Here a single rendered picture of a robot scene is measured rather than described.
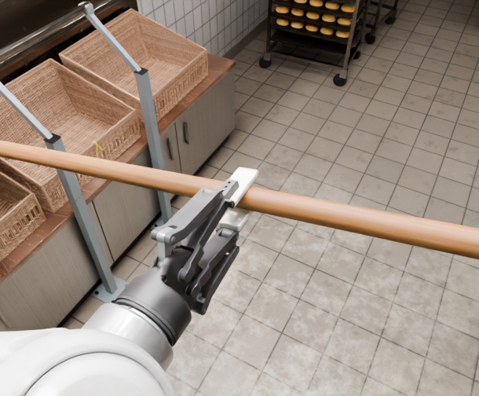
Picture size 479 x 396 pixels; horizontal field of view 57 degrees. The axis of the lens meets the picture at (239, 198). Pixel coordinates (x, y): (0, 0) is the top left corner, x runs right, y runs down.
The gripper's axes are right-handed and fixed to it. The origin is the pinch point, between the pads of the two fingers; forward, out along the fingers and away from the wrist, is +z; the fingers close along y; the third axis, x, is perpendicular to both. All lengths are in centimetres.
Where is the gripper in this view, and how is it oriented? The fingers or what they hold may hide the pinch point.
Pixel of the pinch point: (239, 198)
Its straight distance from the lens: 56.4
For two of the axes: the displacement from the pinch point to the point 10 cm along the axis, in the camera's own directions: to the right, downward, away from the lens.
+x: 8.5, 1.8, -5.0
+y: 2.1, 7.5, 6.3
